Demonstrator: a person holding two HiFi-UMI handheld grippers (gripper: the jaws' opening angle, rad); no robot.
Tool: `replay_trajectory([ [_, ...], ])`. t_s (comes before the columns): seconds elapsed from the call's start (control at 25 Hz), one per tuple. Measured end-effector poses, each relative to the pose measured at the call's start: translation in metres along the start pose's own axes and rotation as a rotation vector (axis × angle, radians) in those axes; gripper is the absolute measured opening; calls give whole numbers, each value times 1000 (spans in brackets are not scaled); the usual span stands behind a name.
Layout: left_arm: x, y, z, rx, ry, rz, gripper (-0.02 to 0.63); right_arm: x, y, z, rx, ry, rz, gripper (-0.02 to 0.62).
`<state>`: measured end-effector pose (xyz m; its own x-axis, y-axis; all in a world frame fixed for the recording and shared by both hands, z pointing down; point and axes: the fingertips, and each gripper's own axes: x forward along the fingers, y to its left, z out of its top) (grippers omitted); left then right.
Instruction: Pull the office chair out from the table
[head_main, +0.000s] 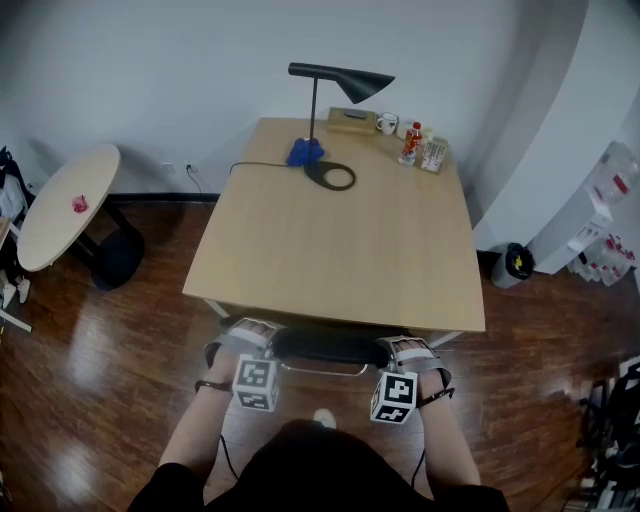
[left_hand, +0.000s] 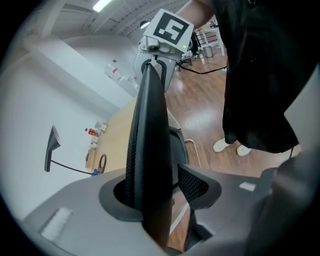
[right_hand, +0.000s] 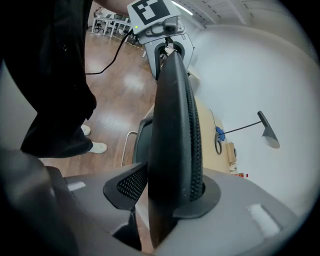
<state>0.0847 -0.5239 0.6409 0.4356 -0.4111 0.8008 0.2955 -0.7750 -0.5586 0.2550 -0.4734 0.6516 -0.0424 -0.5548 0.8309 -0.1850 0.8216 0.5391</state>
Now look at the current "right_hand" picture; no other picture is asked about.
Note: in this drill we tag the white mug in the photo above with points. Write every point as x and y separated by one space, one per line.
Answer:
233 166

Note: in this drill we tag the wooden desk with white legs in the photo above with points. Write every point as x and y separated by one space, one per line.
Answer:
212 155

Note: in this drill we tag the red label drink bottle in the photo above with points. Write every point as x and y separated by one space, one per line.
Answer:
242 175

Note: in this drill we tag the person in black clothes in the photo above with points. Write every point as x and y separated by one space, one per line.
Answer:
50 75

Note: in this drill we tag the black desk lamp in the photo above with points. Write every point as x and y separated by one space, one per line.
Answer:
268 135

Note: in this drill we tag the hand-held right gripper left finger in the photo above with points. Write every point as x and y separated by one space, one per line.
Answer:
95 200

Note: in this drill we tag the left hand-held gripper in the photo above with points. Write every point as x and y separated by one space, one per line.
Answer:
150 10

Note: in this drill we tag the ceiling light strip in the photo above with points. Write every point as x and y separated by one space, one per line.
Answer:
182 7

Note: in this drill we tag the person's left forearm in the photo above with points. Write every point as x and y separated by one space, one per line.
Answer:
112 5

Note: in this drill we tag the white shoe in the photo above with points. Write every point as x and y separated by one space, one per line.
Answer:
98 148
86 130

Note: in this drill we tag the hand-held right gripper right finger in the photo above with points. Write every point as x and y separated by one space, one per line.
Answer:
225 237

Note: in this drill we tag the white frame wooden workbench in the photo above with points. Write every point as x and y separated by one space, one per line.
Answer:
112 23

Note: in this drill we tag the wooden tissue box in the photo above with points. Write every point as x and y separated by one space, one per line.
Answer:
230 152

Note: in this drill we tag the black mesh chair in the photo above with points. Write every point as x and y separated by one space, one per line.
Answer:
172 125

